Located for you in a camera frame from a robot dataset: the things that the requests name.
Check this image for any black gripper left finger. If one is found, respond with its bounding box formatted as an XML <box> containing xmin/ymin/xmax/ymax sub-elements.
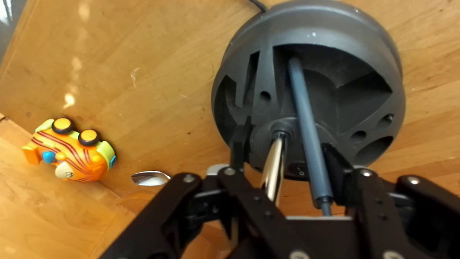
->
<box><xmin>100</xmin><ymin>166</ymin><xmax>268</xmax><ymax>259</ymax></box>

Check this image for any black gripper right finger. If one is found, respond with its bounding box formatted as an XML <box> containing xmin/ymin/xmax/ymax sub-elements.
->
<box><xmin>324</xmin><ymin>143</ymin><xmax>460</xmax><ymax>259</ymax></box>

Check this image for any grey blue pen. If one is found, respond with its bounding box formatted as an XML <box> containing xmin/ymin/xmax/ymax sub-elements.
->
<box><xmin>287</xmin><ymin>57</ymin><xmax>332</xmax><ymax>215</ymax></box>

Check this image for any black desk lamp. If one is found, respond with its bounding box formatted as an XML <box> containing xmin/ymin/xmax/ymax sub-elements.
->
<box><xmin>205</xmin><ymin>0</ymin><xmax>408</xmax><ymax>207</ymax></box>

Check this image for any metal spoon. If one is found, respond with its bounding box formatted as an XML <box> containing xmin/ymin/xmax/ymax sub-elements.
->
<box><xmin>130</xmin><ymin>169</ymin><xmax>171</xmax><ymax>187</ymax></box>

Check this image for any orange toy car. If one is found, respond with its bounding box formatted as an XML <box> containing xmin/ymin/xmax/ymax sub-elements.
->
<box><xmin>23</xmin><ymin>116</ymin><xmax>116</xmax><ymax>181</ymax></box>

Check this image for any wooden roll-top desk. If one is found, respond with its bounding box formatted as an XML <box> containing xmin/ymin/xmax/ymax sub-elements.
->
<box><xmin>0</xmin><ymin>0</ymin><xmax>460</xmax><ymax>259</ymax></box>

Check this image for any black lamp power cable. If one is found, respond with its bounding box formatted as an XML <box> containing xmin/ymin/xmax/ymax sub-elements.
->
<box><xmin>248</xmin><ymin>0</ymin><xmax>270</xmax><ymax>12</ymax></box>

